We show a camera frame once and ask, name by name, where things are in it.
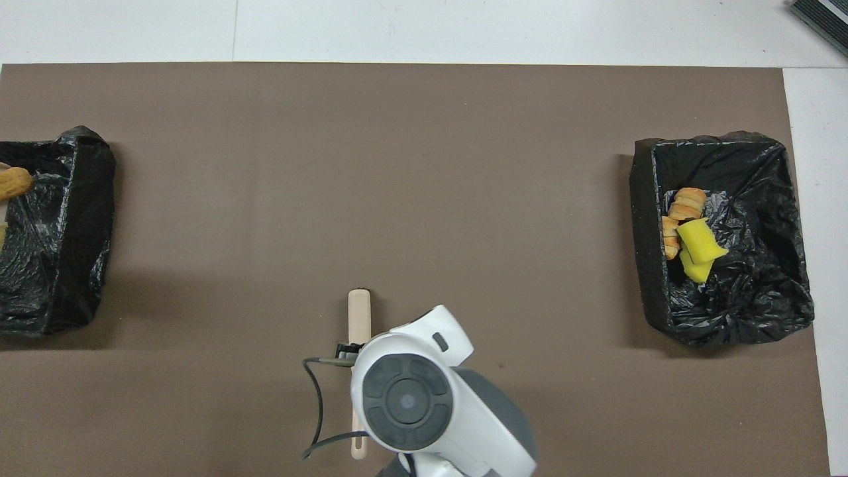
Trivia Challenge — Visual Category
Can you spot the black bag-lined bin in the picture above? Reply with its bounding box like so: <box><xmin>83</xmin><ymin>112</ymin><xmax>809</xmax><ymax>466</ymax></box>
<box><xmin>0</xmin><ymin>125</ymin><xmax>117</xmax><ymax>337</ymax></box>
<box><xmin>629</xmin><ymin>131</ymin><xmax>815</xmax><ymax>349</ymax></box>

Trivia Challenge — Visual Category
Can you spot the brown table mat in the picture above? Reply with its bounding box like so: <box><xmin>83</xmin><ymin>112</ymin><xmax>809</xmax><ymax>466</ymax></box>
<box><xmin>0</xmin><ymin>62</ymin><xmax>830</xmax><ymax>477</ymax></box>

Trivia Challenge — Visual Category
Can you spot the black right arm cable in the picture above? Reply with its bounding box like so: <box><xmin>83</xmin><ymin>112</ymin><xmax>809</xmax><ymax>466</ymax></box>
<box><xmin>303</xmin><ymin>356</ymin><xmax>368</xmax><ymax>460</ymax></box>

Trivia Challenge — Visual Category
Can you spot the toy croissant bread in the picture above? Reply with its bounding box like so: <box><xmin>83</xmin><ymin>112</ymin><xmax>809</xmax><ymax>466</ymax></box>
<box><xmin>668</xmin><ymin>187</ymin><xmax>708</xmax><ymax>223</ymax></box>
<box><xmin>662</xmin><ymin>215</ymin><xmax>682</xmax><ymax>260</ymax></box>

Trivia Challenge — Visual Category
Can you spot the dark ribbed box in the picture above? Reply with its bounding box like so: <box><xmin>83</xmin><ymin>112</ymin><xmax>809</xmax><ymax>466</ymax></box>
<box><xmin>787</xmin><ymin>0</ymin><xmax>848</xmax><ymax>57</ymax></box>

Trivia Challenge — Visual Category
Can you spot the brown toy croquette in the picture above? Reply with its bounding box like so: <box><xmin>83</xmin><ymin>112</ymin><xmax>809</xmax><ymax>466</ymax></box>
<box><xmin>0</xmin><ymin>166</ymin><xmax>34</xmax><ymax>202</ymax></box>

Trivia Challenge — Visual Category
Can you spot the beige hand brush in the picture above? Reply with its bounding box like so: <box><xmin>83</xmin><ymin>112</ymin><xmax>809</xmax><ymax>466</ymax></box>
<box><xmin>348</xmin><ymin>289</ymin><xmax>372</xmax><ymax>460</ymax></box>

